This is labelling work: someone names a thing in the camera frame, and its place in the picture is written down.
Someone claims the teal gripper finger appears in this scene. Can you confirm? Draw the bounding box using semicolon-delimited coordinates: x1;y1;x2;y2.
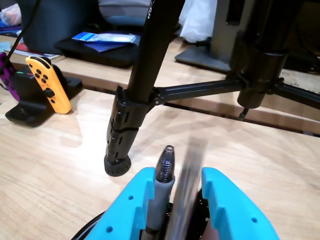
86;166;156;240
201;166;281;240

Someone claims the clear pen with grey grip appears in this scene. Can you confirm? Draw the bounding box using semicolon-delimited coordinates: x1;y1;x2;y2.
139;144;176;240

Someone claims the clear stick pen black cap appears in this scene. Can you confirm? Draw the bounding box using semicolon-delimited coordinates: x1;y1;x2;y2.
164;134;210;240

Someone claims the black mesh pen holder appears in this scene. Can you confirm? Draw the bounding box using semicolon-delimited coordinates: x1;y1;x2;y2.
71;187;213;240

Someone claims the black controller charging dock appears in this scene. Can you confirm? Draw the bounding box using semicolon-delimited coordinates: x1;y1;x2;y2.
4;63;84;128

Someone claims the orange game controller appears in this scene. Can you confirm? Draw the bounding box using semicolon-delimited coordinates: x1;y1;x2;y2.
25;56;73;115

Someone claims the black tripod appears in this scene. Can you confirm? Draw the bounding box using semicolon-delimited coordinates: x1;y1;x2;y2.
103;0;320;178

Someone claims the printed cardboard sheet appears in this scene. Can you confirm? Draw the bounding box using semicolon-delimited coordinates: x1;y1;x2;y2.
279;69;320;95

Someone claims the black flat case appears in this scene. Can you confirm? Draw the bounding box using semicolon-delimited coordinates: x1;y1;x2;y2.
54;37;142;69

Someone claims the grey monitor stand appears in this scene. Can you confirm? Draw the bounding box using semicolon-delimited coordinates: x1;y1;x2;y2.
174;0;245;74

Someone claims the blue white packet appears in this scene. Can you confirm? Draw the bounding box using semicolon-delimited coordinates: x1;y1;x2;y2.
71;31;141;54

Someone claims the purple game controller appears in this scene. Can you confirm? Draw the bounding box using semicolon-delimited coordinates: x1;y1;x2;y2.
0;52;21;102

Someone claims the red notebook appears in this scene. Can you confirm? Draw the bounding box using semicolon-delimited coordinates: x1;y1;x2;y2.
9;42;62;61

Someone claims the white plastic bag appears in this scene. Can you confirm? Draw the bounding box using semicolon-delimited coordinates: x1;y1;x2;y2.
179;0;218;44

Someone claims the grey office chair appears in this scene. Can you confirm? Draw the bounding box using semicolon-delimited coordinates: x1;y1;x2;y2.
21;0;103;55

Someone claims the blue book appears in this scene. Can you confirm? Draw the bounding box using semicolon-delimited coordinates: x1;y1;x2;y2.
0;24;23;36

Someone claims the clear plastic bag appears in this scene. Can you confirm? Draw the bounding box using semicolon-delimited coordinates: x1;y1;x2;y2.
0;3;22;27

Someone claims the thin black hanging cable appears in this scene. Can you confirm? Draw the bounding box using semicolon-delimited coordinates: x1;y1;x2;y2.
3;0;42;76

